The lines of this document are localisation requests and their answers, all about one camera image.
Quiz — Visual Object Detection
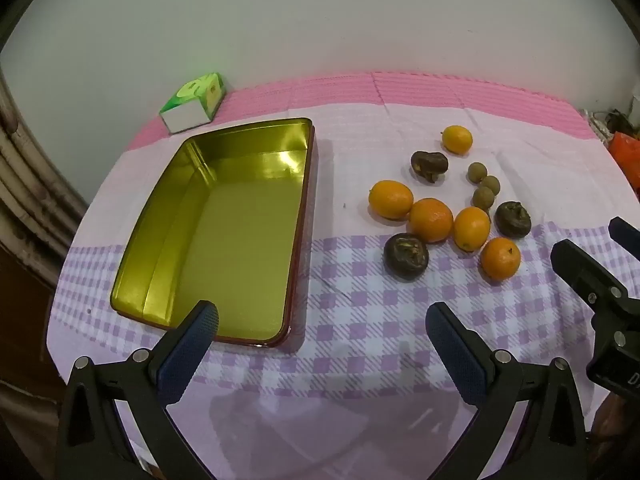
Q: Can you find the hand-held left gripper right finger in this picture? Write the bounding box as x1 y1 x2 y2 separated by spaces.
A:
426 302 588 480

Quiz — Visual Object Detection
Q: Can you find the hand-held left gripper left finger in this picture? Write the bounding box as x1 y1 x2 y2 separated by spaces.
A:
56 300 219 480

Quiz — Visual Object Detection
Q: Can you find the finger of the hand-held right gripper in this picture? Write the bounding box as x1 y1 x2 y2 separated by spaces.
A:
551 240 640 348
609 217 640 261

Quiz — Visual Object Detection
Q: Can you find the orange mandarin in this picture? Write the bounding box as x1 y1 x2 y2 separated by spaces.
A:
480 237 522 282
409 198 454 244

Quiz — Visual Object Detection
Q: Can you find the dark brown round fruit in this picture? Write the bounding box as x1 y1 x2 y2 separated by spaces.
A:
494 201 532 239
383 233 430 279

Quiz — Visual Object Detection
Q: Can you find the oval orange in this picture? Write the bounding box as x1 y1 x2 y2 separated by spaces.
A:
453 206 492 252

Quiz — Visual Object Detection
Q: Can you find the gold and red tin box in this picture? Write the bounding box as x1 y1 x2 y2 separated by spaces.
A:
109 117 316 347

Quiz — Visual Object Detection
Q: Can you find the round orange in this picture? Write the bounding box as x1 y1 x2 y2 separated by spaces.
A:
368 180 415 220

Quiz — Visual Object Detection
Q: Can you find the small yellow orange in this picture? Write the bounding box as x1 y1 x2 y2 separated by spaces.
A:
441 125 474 155

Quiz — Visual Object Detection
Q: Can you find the dark brown lumpy fruit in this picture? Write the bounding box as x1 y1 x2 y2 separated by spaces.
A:
410 150 449 184

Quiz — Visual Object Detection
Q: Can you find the person's right forearm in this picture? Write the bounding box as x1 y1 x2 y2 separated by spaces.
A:
592 391 626 456

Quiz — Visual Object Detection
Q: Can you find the orange plastic bag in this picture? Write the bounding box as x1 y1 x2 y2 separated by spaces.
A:
609 131 640 196

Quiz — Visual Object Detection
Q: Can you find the crumpled white packaging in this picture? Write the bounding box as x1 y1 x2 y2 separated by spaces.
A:
580 107 626 141

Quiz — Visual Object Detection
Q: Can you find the pink checked tablecloth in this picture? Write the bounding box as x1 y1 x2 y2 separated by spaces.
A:
47 71 631 480

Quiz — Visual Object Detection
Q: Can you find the beige ribbed column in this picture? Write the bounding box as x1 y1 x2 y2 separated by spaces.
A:
0 67 88 286

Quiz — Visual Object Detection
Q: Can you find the green tissue box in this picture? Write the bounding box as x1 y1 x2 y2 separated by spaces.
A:
159 72 227 135

